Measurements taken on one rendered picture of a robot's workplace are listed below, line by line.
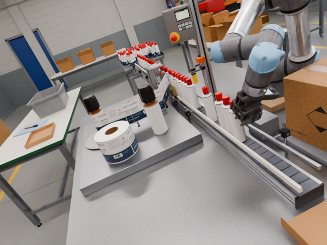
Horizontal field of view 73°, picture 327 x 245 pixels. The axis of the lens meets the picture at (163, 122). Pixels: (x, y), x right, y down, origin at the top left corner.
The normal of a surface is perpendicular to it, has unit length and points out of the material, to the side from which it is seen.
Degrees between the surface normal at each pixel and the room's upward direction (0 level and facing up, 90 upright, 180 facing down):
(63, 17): 90
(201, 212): 0
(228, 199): 0
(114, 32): 90
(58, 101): 95
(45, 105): 95
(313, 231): 0
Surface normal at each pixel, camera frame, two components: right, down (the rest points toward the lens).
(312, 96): -0.88, 0.43
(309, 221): -0.31, -0.84
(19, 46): 0.25, 0.38
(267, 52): -0.12, -0.55
